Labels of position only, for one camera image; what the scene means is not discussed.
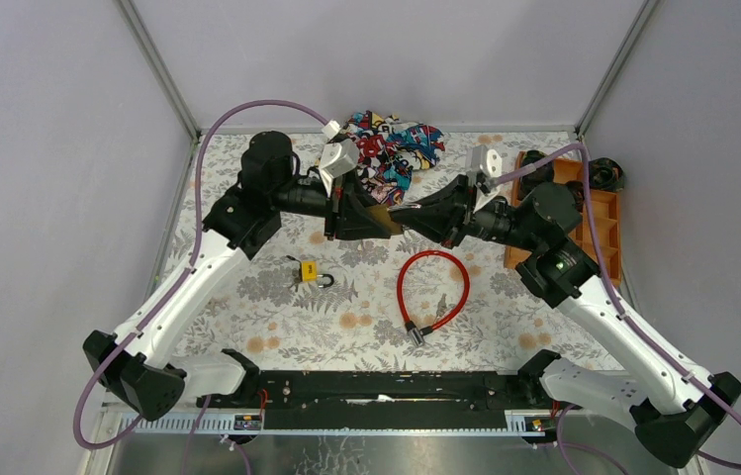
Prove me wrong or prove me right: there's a colourful comic print cloth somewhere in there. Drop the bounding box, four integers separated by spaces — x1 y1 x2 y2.
344 110 446 206

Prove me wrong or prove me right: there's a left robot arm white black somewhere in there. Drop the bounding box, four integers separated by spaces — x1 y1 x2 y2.
83 131 391 422

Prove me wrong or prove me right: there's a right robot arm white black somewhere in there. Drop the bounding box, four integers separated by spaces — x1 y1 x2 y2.
390 176 741 468

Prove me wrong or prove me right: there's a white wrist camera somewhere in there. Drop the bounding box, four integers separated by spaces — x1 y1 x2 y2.
318 121 359 197
465 144 503 213

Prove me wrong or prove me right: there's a brass padlock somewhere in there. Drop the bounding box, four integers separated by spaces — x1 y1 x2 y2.
366 206 409 236

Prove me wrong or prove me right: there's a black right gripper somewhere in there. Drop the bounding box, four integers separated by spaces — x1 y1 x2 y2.
389 175 535 251

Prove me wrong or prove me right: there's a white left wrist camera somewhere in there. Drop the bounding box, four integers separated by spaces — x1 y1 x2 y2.
318 121 359 197

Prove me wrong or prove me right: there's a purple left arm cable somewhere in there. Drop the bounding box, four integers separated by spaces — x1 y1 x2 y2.
73 99 332 475

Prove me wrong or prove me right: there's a dark rolled fabric top left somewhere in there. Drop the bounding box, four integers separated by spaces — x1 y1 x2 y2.
517 150 555 199

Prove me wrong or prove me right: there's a red cable lock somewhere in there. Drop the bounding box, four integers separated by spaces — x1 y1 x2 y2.
393 249 473 348

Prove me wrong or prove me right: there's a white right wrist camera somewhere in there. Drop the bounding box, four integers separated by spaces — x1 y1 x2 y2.
465 144 503 213

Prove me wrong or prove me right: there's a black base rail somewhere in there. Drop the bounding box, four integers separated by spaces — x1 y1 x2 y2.
196 370 585 432

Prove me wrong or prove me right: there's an orange wooden compartment tray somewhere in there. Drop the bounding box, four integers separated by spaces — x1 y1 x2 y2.
504 151 623 288

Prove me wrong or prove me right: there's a yellow small padlock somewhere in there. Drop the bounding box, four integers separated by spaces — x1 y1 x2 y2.
286 255 335 290

